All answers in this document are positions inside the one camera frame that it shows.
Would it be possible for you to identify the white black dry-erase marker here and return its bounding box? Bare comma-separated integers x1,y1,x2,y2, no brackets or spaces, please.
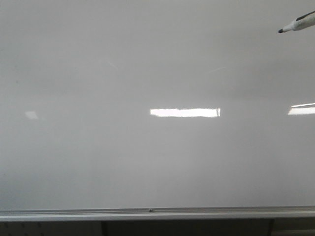
278,11,315,33

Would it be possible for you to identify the white whiteboard with aluminium frame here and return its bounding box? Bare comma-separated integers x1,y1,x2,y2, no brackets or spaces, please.
0,0,315,222

